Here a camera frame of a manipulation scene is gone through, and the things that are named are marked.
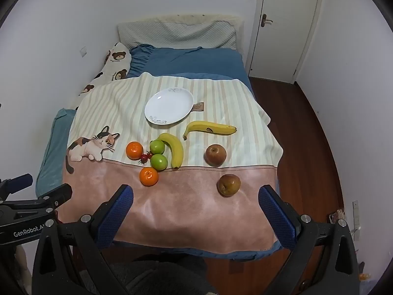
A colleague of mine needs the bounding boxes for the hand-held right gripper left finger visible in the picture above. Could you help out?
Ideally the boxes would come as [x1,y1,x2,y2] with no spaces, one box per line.
[32,184,134,295]

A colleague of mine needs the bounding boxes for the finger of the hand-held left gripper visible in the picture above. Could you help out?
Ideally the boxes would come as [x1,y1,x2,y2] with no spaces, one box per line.
[0,174,33,202]
[35,183,73,208]

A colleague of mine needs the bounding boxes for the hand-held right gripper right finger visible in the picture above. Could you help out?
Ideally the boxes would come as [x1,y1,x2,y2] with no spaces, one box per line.
[258,185,361,295]

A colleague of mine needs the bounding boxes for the orange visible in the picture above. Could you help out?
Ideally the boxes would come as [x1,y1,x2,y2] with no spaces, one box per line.
[139,167,159,187]
[126,141,144,160]

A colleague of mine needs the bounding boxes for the brown pear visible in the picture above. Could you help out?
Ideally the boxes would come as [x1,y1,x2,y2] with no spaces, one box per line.
[217,174,241,197]

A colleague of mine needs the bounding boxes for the green apple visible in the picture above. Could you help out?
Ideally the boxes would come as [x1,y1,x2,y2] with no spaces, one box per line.
[149,140,166,155]
[150,154,168,171]

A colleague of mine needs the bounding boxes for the yellow banana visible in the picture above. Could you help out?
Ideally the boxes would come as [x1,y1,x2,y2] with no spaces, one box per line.
[156,133,184,169]
[183,121,238,141]

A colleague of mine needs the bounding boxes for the red-brown apple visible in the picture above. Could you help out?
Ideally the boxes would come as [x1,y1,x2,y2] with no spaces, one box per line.
[205,144,227,167]

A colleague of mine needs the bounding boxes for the white floral plate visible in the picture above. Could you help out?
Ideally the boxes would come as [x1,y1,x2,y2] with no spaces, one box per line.
[144,88,195,126]

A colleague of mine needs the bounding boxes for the blue folded quilt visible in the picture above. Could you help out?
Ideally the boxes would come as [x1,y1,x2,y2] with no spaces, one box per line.
[35,108,77,197]

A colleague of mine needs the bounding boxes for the striped cat print blanket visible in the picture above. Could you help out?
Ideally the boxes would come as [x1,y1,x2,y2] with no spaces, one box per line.
[57,72,283,254]

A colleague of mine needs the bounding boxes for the white power strip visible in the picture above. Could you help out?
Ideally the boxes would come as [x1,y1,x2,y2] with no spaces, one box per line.
[352,200,360,240]

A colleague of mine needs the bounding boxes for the bear print pillow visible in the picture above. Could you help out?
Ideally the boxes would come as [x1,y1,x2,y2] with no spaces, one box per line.
[75,42,132,111]

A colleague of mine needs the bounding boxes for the white door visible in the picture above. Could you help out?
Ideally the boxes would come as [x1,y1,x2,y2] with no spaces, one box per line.
[247,0,324,84]

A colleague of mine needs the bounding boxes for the grey pillow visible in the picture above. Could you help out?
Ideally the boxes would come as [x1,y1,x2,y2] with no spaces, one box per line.
[117,21,238,50]

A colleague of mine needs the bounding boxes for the white fluffy blanket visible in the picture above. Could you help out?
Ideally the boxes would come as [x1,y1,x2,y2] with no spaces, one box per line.
[155,13,245,53]

